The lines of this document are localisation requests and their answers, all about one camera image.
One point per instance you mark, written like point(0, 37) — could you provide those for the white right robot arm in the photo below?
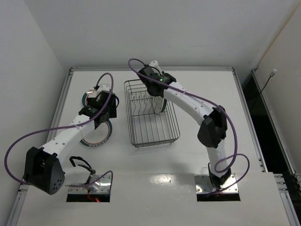
point(212, 122)

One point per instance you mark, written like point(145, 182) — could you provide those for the grey wire dish rack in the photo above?
point(146, 127)

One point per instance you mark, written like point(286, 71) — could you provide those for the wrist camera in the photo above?
point(151, 70)
point(93, 91)

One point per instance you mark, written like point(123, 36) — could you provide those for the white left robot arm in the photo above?
point(50, 167)

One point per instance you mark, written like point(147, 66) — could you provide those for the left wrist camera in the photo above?
point(93, 91)

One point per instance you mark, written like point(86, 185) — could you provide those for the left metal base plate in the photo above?
point(100, 187)

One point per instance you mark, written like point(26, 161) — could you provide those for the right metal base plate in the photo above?
point(204, 185)

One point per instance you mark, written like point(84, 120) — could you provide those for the blue patterned green plate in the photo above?
point(164, 106)

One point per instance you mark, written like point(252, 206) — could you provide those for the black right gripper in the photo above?
point(154, 92)

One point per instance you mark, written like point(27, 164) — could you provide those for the green red rimmed plate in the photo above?
point(84, 99)
point(99, 136)

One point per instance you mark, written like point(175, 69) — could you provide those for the white plate with characters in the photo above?
point(158, 104)

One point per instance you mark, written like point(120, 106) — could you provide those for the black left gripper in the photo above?
point(103, 117)

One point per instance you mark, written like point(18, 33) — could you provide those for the metal base plate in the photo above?
point(100, 187)
point(204, 185)

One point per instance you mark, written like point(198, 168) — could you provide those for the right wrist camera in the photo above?
point(151, 70)

